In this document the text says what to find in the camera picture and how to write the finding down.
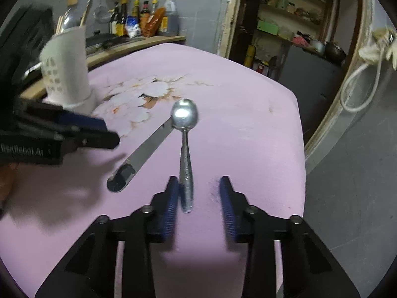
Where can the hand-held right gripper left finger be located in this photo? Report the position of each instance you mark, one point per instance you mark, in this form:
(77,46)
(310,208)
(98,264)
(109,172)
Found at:
(169,211)

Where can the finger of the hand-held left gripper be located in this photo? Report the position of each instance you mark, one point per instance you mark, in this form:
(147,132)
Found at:
(99,139)
(86,124)

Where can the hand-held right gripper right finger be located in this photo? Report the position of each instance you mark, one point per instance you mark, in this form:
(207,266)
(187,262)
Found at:
(228,214)

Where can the stainless steel table knife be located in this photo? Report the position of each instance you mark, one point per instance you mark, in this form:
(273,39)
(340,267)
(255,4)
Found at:
(145,152)

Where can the stainless steel spoon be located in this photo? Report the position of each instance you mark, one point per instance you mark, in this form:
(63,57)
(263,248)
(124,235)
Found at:
(186,161)

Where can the white plastic utensil holder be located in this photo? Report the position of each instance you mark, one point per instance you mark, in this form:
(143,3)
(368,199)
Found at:
(65,68)

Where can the person's left hand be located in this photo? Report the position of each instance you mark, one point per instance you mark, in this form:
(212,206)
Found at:
(6,180)

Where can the pink floral tablecloth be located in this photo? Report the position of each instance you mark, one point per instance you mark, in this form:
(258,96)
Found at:
(242,149)

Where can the black wok with lid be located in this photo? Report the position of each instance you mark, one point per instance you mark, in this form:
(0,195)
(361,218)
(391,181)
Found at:
(105,41)

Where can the kitchen counter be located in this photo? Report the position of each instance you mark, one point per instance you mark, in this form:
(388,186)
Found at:
(149,41)

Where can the dark sauce bottle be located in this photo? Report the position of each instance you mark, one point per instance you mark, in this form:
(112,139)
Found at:
(124,12)
(114,21)

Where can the white and blue bag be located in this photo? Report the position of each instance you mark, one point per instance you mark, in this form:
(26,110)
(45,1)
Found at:
(133,26)

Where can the metal strainer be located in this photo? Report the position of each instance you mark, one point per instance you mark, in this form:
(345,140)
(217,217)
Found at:
(100,14)

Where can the orange packet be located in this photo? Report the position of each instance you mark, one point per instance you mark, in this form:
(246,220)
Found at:
(152,23)

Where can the yellow-capped sauce bottle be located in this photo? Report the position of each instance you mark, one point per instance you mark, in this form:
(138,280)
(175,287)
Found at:
(154,6)
(135,8)

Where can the red-capped sauce bottle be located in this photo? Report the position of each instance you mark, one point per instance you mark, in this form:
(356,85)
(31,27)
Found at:
(145,12)

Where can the large dark liquid jug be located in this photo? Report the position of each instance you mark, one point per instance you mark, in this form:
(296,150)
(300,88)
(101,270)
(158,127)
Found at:
(170,21)

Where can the white and red bag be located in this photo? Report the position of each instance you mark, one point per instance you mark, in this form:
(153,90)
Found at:
(261,68)

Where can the grey cabinet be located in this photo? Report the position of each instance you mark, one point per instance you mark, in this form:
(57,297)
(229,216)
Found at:
(307,83)

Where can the yellow cylinder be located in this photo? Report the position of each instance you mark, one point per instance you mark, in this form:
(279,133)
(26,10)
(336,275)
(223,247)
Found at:
(249,56)

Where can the pink cloth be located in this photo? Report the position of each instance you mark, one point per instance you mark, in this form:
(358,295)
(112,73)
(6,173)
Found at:
(301,41)

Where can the metal pot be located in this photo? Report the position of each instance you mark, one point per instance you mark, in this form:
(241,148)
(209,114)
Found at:
(317,47)

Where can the green box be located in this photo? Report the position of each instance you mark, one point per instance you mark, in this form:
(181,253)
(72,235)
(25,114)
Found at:
(267,27)

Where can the black pot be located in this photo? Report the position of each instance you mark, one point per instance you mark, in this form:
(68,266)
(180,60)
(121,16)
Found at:
(335,52)

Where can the white rubber gloves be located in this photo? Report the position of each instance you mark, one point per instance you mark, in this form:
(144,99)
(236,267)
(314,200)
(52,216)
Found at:
(372,49)

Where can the wooden shelf unit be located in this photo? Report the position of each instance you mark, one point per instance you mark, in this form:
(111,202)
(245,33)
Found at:
(297,3)

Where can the door frame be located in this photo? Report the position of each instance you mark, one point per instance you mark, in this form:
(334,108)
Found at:
(341,105)

